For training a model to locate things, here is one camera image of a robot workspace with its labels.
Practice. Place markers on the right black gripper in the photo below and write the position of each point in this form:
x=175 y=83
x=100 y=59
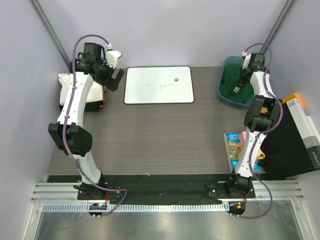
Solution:
x=242 y=81

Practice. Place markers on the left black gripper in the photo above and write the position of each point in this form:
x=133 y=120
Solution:
x=111 y=83

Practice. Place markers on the green polo t shirt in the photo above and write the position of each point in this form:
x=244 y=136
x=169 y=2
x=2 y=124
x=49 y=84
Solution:
x=230 y=78

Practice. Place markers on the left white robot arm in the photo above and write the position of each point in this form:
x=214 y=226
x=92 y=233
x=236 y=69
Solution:
x=68 y=133

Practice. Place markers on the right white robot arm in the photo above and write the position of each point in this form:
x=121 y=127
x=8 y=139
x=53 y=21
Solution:
x=263 y=116

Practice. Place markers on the teal plastic bin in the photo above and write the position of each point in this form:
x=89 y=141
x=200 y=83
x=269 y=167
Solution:
x=232 y=60

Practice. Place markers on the white folded t shirt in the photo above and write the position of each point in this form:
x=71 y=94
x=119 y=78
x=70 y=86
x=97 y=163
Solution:
x=95 y=94

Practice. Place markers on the white board mat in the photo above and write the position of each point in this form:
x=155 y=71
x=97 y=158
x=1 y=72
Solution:
x=159 y=85

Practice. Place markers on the pink block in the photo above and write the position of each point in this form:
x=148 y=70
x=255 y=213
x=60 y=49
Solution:
x=242 y=136

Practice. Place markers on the colourful picture book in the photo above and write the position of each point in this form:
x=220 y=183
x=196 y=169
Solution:
x=233 y=147

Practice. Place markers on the yellow cup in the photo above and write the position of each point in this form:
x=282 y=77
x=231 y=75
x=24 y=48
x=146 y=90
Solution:
x=260 y=155

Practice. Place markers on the black orange file box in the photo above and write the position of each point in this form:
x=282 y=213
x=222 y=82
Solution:
x=293 y=148

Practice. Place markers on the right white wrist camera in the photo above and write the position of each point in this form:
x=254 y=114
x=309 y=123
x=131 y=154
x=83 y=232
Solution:
x=246 y=59

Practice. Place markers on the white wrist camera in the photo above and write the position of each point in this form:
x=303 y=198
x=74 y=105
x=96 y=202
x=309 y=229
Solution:
x=112 y=56
x=246 y=59

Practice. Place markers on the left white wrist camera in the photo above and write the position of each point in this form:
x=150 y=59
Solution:
x=112 y=56

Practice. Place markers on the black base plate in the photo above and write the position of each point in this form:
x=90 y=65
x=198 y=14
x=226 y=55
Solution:
x=153 y=188

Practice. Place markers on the aluminium rail frame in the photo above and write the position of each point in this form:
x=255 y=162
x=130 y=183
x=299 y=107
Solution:
x=169 y=207

